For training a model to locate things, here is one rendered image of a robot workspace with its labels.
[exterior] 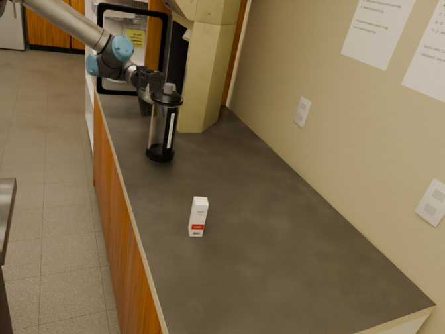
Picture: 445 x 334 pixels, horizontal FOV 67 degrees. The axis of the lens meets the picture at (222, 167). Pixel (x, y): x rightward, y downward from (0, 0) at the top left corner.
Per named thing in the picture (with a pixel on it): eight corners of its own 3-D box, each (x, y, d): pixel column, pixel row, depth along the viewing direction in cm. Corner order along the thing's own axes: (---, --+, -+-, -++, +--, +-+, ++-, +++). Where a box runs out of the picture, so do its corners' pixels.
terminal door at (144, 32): (159, 97, 171) (168, 13, 152) (96, 94, 158) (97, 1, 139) (159, 97, 172) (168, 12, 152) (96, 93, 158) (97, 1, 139)
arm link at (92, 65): (95, 44, 115) (124, 51, 122) (83, 57, 123) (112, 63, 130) (97, 66, 114) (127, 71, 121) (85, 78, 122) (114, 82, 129)
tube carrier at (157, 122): (181, 158, 121) (189, 101, 111) (153, 162, 114) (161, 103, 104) (165, 144, 128) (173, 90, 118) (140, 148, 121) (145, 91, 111)
